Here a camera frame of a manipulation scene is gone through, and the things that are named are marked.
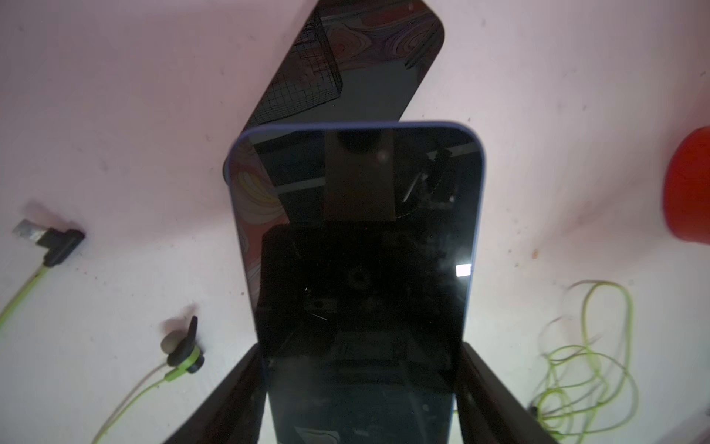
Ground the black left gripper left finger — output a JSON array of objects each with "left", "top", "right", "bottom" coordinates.
[{"left": 166, "top": 344, "right": 266, "bottom": 444}]

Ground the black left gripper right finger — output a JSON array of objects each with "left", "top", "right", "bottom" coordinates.
[{"left": 455, "top": 342, "right": 556, "bottom": 444}]

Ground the green earphone cable plug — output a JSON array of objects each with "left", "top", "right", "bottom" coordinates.
[{"left": 529, "top": 280, "right": 640, "bottom": 443}]

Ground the blue-cased smartphone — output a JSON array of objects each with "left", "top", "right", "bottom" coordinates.
[{"left": 225, "top": 122, "right": 484, "bottom": 443}]

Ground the green earphones middle set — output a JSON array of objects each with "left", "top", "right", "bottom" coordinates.
[{"left": 92, "top": 316, "right": 205, "bottom": 443}]

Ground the green earphones set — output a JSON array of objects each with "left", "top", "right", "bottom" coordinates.
[
  {"left": 92, "top": 316, "right": 205, "bottom": 443},
  {"left": 1, "top": 219, "right": 86, "bottom": 327}
]

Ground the green earphones left set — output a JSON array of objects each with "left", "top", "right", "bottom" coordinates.
[{"left": 1, "top": 219, "right": 86, "bottom": 327}]

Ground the red plastic cup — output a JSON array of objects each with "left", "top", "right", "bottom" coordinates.
[{"left": 662, "top": 126, "right": 710, "bottom": 244}]

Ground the black smartphone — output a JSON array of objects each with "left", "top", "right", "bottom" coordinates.
[{"left": 221, "top": 0, "right": 447, "bottom": 184}]

